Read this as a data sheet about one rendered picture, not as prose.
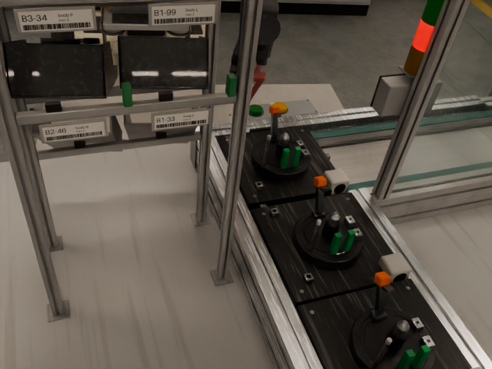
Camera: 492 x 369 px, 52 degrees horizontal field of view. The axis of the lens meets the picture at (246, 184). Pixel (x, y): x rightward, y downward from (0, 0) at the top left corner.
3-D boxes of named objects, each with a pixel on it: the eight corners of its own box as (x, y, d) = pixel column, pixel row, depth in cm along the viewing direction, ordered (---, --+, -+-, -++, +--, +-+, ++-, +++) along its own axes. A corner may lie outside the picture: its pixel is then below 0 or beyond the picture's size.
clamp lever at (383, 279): (370, 310, 86) (374, 272, 83) (381, 307, 87) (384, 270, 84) (383, 323, 83) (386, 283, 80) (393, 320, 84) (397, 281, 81)
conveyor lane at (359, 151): (214, 170, 129) (217, 140, 123) (474, 132, 155) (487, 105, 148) (250, 253, 110) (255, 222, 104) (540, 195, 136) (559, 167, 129)
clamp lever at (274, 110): (269, 136, 120) (269, 105, 117) (276, 135, 120) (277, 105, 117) (274, 140, 117) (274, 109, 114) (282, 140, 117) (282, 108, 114)
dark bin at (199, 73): (127, 70, 99) (125, 31, 97) (192, 71, 102) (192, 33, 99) (119, 88, 73) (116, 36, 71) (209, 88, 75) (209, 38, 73)
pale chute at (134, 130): (130, 143, 114) (129, 124, 114) (188, 143, 116) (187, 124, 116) (123, 124, 86) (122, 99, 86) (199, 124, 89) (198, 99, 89)
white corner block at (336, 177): (320, 183, 116) (323, 170, 114) (337, 180, 118) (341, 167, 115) (329, 197, 113) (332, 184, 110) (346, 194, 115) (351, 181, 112)
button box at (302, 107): (236, 124, 139) (239, 105, 135) (304, 116, 145) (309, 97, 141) (244, 139, 134) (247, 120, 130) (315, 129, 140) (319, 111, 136)
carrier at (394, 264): (250, 215, 106) (257, 171, 98) (349, 198, 114) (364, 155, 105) (294, 310, 90) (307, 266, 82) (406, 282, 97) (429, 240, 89)
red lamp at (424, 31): (406, 41, 94) (415, 16, 90) (428, 39, 95) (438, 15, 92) (422, 54, 90) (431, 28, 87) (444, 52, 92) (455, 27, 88)
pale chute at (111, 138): (61, 152, 109) (60, 132, 109) (123, 151, 112) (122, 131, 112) (30, 135, 82) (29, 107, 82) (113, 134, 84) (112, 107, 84)
